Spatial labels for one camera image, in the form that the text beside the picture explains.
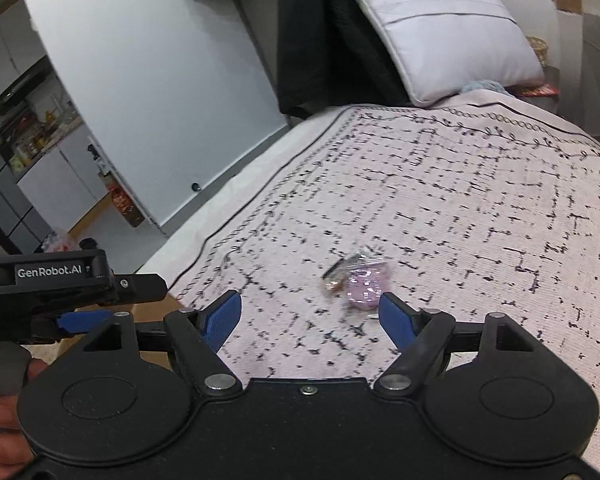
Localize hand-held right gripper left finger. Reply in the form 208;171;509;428
82;290;244;394

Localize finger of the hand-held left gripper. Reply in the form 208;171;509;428
112;273;169;307
54;309;116;337

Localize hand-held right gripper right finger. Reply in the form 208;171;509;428
372;291;545;392

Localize purple snack packet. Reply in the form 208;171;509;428
321;249;392;315

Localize person's left hand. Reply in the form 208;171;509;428
0;359;49;480

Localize red paper decoration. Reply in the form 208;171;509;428
105;184;147;229

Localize white door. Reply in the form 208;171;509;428
11;0;291;238

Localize blue-grey knitted cloth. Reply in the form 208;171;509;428
461;79;508;95

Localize red flat packet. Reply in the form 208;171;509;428
519;85;562;99

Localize light grey pillow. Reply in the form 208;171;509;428
353;0;547;107

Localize dark clothing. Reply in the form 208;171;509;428
276;0;423;121

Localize wicker basket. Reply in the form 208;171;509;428
526;35;552;70

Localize cardboard carton with white board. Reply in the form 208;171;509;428
551;0;600;151

